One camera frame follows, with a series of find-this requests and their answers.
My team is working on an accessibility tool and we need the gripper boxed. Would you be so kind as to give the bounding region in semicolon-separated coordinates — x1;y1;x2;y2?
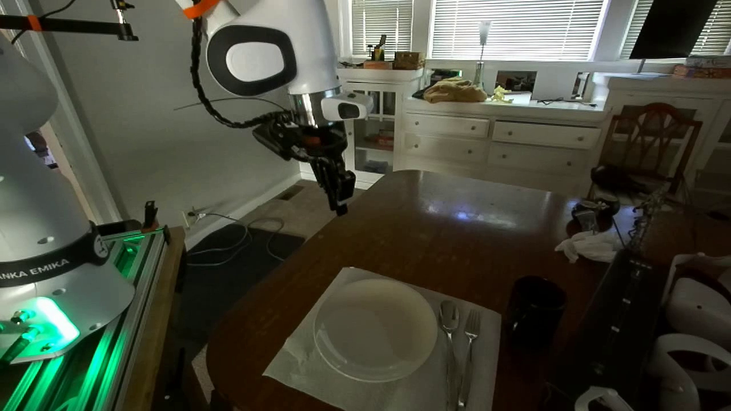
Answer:
288;123;358;216

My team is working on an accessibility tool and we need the flat white towel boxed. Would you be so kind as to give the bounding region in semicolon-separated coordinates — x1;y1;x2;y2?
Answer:
263;267;503;411

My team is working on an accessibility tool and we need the white glass door cabinet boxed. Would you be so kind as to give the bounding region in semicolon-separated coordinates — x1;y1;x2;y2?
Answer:
337;67;424;190

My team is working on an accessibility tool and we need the small wooden box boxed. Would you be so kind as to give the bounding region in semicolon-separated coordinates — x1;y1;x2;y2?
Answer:
392;51;427;71

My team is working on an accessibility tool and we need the black floor mat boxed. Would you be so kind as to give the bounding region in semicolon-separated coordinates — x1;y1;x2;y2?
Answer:
182;223;306;343

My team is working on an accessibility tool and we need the yellow cloth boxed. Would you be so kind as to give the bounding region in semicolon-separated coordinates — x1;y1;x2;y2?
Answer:
423;77;489;104

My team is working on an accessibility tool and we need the white plate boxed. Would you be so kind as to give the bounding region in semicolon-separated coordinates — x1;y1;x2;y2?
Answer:
313;278;439;383

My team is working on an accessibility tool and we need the window with blinds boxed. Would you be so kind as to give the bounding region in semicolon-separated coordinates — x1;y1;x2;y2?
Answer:
428;0;607;62
350;0;415;59

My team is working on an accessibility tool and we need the white drawer cabinet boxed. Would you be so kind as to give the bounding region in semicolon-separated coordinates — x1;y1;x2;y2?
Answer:
394;94;610;182

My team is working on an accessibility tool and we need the silver spoon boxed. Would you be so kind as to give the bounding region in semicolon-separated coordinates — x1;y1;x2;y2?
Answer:
439;300;461;411

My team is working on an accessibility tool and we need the silver fork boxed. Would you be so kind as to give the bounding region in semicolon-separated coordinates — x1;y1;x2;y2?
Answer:
456;308;482;409

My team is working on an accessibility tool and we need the black mug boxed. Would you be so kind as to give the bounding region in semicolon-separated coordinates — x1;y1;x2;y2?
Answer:
505;276;568;350

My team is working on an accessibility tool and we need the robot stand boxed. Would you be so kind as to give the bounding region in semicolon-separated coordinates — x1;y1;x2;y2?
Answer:
0;225;189;411

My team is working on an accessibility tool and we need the crumpled white cloth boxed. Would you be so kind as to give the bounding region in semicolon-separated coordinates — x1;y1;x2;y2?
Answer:
555;230;624;264

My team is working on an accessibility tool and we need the black clamp bar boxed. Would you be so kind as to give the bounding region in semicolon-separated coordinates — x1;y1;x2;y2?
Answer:
0;0;139;42

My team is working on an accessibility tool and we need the black long case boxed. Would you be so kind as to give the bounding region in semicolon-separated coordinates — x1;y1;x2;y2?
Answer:
563;247;670;403

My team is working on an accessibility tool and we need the wooden chair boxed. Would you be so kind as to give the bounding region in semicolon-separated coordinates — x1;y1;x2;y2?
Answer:
588;102;704;200

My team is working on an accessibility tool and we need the black monitor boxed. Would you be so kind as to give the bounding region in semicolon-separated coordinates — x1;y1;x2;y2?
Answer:
628;0;718;61

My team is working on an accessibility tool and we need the white headset with controllers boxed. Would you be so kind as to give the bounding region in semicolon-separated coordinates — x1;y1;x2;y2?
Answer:
574;253;731;411

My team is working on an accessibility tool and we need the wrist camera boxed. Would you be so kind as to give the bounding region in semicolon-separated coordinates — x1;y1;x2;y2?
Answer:
252;121;299;162

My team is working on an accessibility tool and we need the white cable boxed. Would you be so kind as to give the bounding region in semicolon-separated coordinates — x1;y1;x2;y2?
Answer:
186;212;286;268

